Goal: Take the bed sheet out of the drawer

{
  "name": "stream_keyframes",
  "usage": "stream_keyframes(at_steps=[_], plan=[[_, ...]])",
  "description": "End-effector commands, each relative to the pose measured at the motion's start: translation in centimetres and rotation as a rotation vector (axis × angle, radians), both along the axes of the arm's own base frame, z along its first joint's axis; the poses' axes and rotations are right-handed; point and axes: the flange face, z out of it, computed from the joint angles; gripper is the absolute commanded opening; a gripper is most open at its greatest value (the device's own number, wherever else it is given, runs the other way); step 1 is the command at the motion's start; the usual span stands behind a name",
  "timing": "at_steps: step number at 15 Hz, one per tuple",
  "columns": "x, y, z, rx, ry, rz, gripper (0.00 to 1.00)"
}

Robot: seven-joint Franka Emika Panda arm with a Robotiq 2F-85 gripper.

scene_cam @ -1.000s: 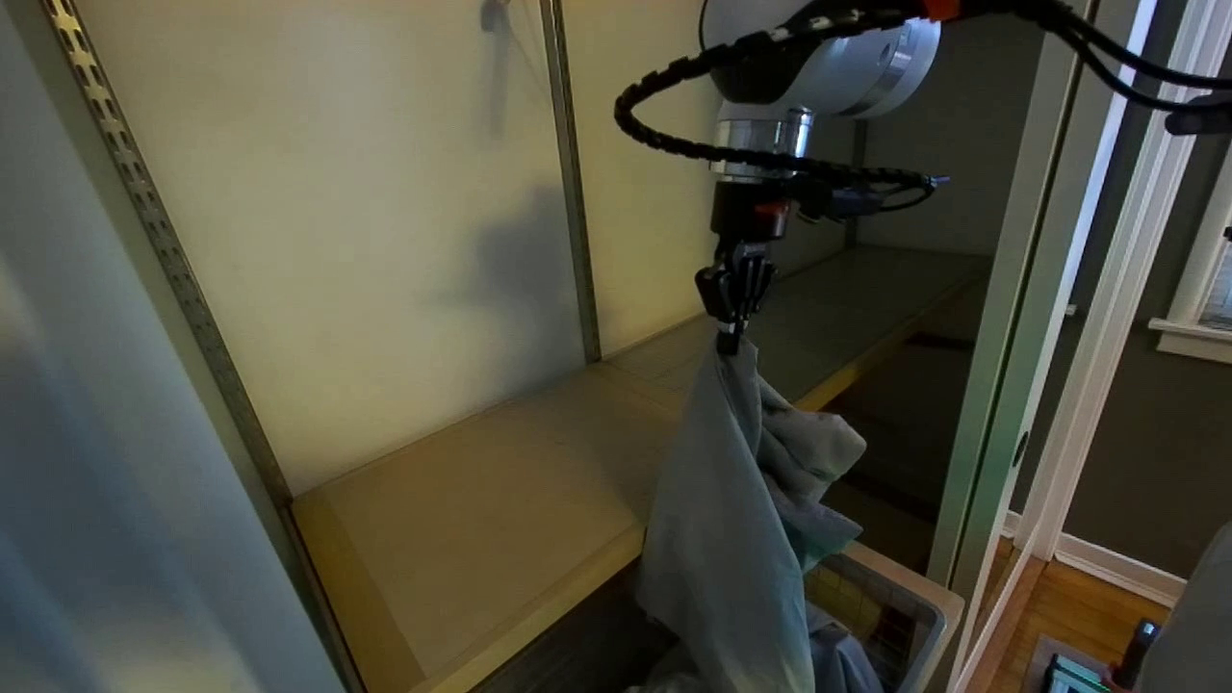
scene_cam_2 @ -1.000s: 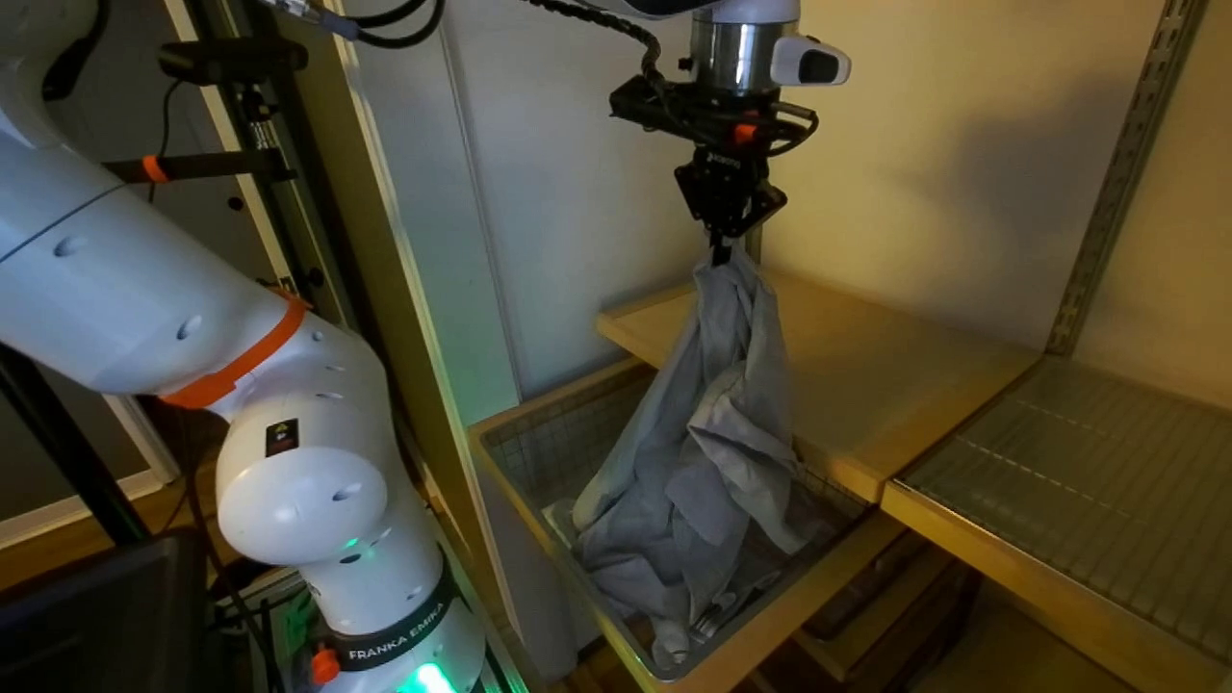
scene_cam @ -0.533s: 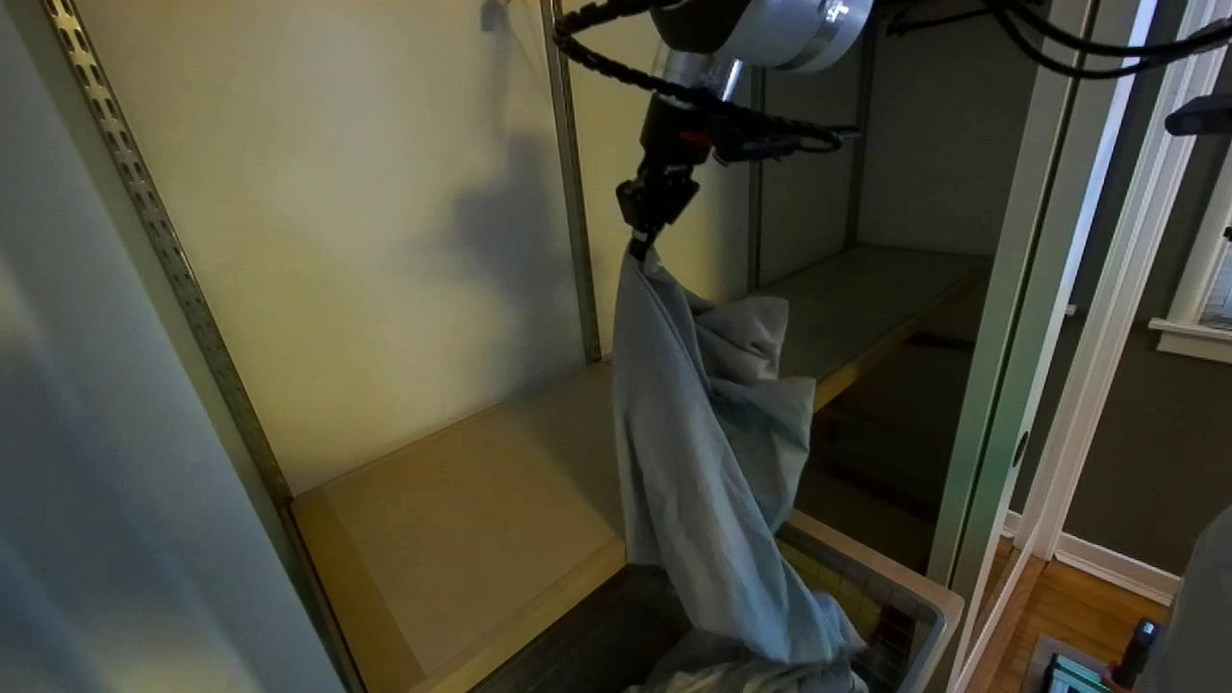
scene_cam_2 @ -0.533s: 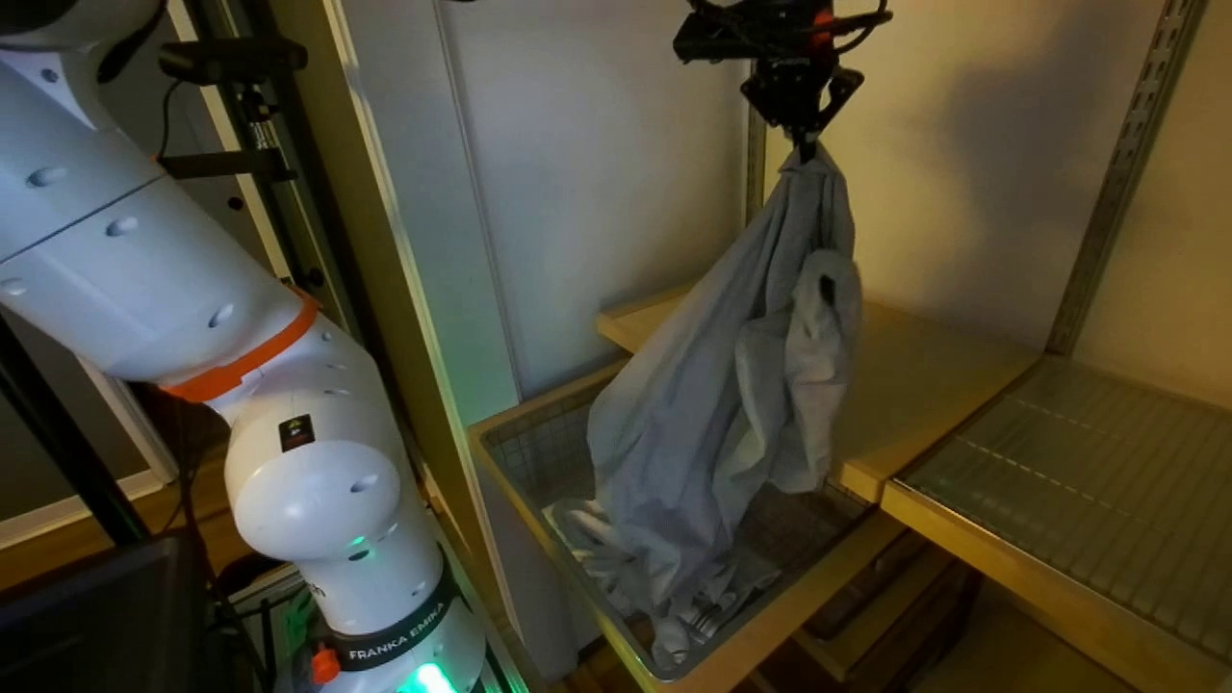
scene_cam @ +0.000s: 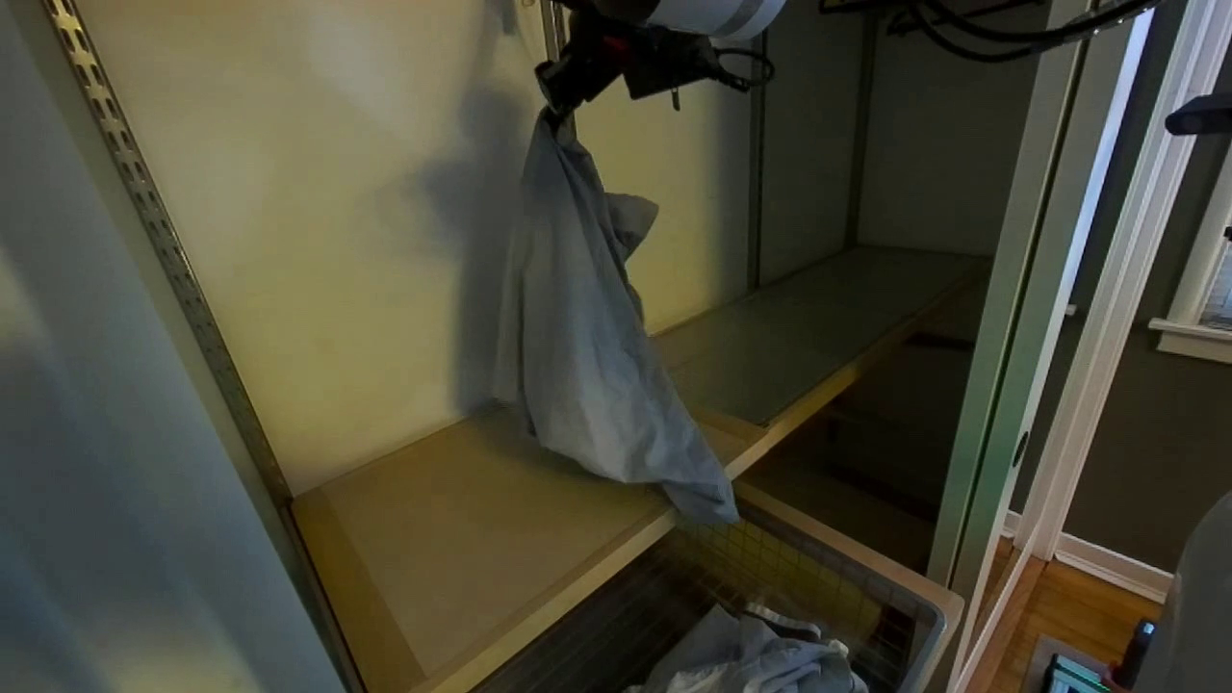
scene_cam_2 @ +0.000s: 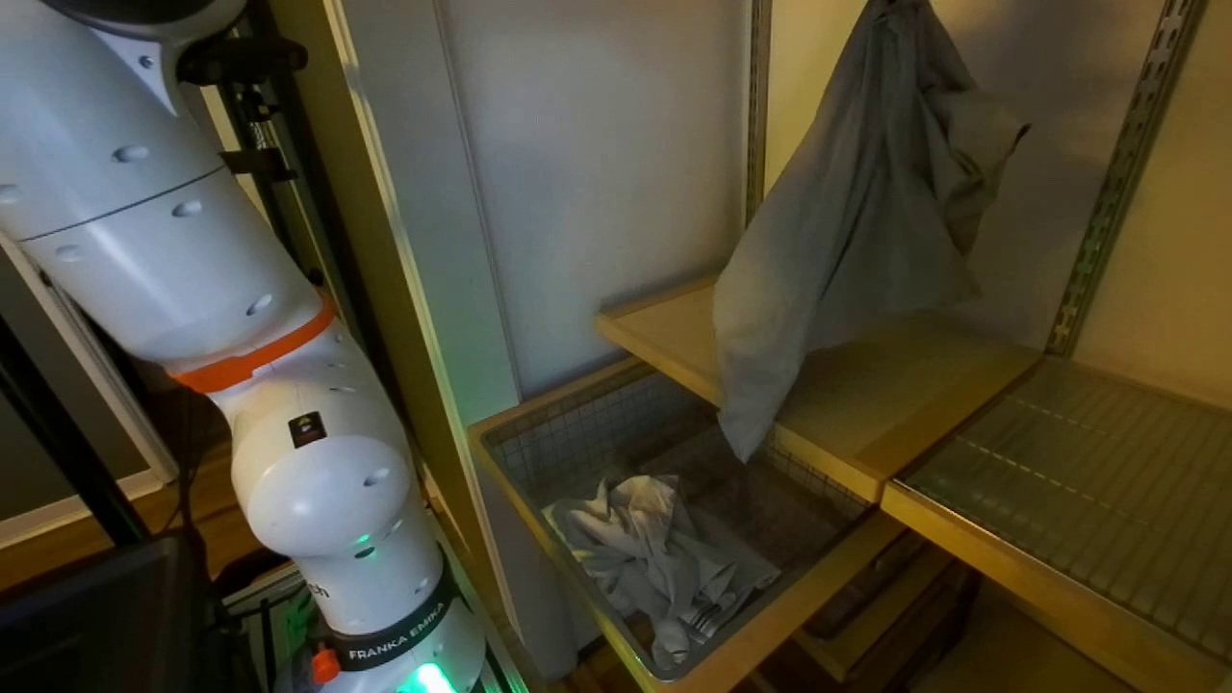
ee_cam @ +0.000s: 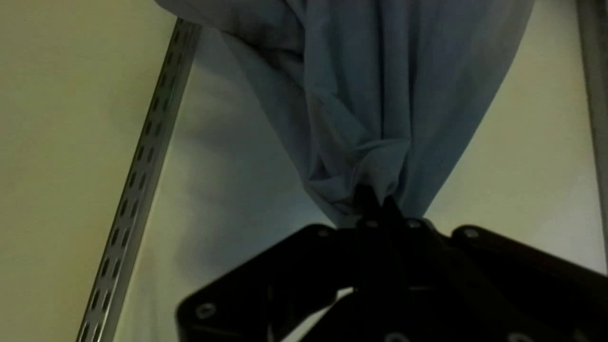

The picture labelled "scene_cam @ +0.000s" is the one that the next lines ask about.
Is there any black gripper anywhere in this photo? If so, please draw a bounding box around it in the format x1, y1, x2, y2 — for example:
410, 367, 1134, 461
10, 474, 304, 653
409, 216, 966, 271
531, 16, 684, 127

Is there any blue-grey bed sheet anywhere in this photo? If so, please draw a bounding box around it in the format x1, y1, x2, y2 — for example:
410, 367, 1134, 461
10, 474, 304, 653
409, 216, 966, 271
487, 108, 743, 529

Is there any perforated metal shelf track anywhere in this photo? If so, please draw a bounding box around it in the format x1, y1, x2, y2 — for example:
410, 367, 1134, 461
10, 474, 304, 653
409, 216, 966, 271
43, 0, 369, 693

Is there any light wooden shelf board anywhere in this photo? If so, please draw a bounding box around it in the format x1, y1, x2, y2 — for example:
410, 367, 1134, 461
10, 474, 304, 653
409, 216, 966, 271
288, 361, 861, 693

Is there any white door trim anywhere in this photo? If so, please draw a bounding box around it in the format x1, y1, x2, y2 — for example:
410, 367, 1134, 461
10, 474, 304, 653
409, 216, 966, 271
953, 0, 1232, 693

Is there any pale crumpled cloth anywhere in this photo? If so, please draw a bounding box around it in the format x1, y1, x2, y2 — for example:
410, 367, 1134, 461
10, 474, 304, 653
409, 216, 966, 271
624, 601, 877, 693

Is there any white baseboard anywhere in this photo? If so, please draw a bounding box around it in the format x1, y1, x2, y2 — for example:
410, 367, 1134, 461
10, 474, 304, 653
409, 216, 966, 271
1003, 513, 1178, 608

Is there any teal box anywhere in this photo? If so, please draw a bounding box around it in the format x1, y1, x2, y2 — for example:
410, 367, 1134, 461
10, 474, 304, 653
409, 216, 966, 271
1043, 646, 1112, 693

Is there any dark red bottle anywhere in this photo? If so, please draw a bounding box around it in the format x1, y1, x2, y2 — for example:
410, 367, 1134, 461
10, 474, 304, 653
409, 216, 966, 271
1112, 617, 1162, 691

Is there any grey rounded housing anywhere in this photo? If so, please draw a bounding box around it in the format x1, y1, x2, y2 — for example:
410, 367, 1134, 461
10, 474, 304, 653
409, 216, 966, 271
1131, 494, 1232, 693

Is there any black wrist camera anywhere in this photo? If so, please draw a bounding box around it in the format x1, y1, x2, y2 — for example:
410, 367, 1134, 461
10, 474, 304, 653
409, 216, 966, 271
624, 26, 781, 108

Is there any black cable hose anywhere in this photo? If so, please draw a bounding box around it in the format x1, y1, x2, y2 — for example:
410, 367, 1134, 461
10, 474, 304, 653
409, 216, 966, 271
820, 0, 1158, 64

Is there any pale green door post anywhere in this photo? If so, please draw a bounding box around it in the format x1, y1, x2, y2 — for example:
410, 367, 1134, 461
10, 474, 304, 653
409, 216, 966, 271
924, 0, 1158, 592

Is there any black bracket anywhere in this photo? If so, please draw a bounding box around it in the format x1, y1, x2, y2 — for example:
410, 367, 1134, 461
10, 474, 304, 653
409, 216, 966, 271
1162, 94, 1232, 137

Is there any white window frame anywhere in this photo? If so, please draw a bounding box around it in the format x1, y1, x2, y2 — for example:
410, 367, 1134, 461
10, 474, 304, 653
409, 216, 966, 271
1147, 166, 1232, 371

